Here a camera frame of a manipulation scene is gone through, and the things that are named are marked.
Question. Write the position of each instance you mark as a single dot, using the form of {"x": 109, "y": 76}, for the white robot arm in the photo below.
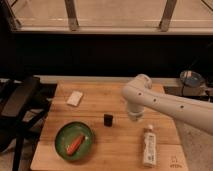
{"x": 138, "y": 94}

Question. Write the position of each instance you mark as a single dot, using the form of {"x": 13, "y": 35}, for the black eraser block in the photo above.
{"x": 108, "y": 120}

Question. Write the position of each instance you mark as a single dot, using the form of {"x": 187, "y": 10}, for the white sponge block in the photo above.
{"x": 75, "y": 98}

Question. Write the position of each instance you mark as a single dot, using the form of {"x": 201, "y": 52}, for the green bowl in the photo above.
{"x": 67, "y": 134}

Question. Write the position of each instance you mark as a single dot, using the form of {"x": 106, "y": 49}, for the white plastic bottle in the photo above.
{"x": 149, "y": 152}

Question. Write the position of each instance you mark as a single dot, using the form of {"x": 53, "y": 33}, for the orange carrot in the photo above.
{"x": 75, "y": 144}

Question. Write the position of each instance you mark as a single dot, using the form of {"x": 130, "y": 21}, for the round metal dish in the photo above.
{"x": 191, "y": 78}

